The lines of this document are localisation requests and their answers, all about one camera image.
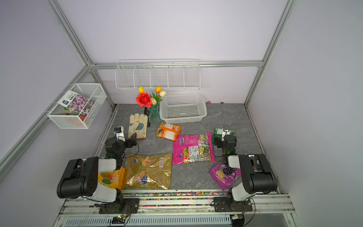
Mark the purple grape candy bag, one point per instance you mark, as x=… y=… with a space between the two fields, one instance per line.
x=224 y=175

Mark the aluminium mounting rail frame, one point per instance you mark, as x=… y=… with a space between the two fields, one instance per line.
x=181 y=208

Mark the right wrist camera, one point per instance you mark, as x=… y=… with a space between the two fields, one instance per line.
x=225 y=131

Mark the white wire wall shelf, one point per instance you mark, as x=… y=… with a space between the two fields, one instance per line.
x=153 y=73

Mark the yellow orange candy bag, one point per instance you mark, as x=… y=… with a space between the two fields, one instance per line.
x=114 y=179

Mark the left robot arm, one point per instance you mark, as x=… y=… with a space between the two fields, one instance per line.
x=80 y=177

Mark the white wire side basket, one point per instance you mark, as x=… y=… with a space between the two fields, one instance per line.
x=66 y=120

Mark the pink fruit candy bag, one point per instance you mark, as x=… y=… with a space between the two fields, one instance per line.
x=193 y=148

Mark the cream work glove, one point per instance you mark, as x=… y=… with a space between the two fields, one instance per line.
x=138 y=126

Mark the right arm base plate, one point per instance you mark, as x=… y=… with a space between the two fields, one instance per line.
x=226 y=204

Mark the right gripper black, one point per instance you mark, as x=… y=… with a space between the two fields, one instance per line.
x=235 y=138

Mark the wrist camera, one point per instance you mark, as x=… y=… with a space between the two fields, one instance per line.
x=119 y=133
x=225 y=131

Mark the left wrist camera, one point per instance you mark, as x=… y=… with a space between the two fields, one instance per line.
x=119 y=133

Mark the gold candy bag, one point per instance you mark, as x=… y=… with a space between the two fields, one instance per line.
x=148 y=172

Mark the glass vase with flowers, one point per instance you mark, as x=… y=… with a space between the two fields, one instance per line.
x=151 y=103

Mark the purple flower seed packet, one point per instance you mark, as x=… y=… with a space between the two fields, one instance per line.
x=73 y=102

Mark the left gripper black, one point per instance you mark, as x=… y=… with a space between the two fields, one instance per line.
x=129 y=144

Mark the white plastic basket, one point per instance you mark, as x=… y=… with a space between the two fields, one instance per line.
x=183 y=108

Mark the green candy packet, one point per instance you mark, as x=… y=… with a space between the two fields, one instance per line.
x=218 y=133

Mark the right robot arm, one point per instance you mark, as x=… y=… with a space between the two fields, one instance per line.
x=256 y=173

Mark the orange white snack packet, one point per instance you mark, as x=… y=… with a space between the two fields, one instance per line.
x=168 y=131

